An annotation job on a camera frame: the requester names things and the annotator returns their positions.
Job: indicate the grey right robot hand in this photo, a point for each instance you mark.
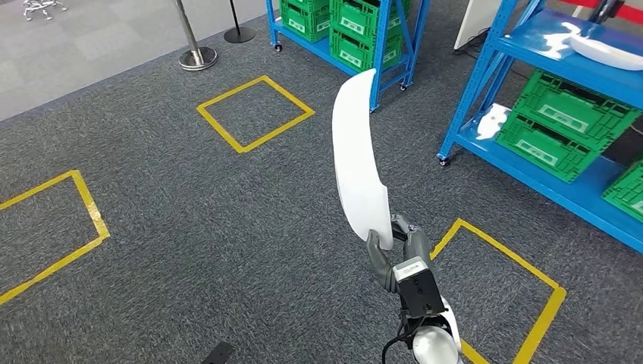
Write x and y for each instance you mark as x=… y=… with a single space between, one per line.
x=417 y=241

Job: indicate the white curved plastic part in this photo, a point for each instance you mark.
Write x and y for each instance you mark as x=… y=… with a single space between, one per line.
x=359 y=166
x=613 y=55

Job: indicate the blue steel shelf rack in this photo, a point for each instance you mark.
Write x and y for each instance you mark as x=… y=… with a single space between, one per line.
x=590 y=193
x=380 y=50

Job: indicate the yellow floor tape square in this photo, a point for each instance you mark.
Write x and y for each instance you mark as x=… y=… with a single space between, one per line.
x=541 y=326

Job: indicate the white table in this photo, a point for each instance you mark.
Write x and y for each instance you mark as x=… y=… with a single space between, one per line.
x=477 y=20

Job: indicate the black round stand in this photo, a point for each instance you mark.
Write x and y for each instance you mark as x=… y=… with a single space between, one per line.
x=239 y=35

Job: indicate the chrome chair base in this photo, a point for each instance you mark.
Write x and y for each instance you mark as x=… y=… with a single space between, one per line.
x=37 y=6

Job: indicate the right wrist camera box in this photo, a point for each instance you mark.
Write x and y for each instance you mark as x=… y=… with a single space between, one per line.
x=419 y=291

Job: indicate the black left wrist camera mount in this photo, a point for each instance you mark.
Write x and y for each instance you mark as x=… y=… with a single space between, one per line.
x=217 y=355

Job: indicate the chrome stanchion post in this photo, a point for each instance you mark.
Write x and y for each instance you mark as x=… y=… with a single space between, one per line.
x=198 y=58

